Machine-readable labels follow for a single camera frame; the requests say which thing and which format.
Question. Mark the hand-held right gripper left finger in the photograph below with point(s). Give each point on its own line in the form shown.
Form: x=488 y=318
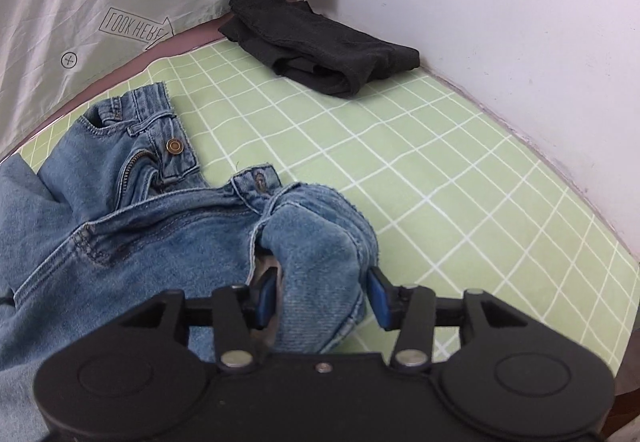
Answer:
x=265 y=298

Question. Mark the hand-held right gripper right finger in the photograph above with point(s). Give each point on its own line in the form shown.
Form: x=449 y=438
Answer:
x=378 y=298

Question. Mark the blue denim jeans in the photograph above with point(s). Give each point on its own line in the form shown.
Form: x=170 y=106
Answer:
x=150 y=222

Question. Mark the green checkered bed sheet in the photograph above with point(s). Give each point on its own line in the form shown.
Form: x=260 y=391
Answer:
x=400 y=162

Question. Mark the folded black garment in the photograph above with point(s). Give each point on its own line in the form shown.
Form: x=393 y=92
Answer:
x=315 y=44

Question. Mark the white printed hanging cloth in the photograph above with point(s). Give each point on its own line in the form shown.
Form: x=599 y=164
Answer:
x=125 y=12

